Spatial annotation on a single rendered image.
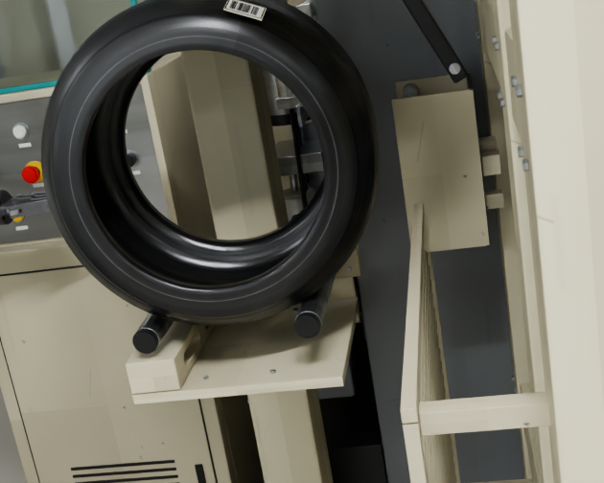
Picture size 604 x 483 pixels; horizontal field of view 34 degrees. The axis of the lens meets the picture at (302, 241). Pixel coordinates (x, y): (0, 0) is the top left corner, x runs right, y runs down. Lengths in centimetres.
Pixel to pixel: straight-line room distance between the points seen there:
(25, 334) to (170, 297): 94
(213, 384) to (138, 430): 86
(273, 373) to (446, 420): 63
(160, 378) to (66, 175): 38
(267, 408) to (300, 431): 9
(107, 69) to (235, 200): 50
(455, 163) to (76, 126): 69
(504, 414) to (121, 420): 156
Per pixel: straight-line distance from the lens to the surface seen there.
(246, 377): 170
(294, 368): 169
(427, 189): 183
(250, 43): 151
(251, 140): 190
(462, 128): 180
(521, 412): 111
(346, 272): 193
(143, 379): 171
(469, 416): 111
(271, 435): 214
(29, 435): 265
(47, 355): 252
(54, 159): 161
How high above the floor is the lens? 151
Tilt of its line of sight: 17 degrees down
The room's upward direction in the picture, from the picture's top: 10 degrees counter-clockwise
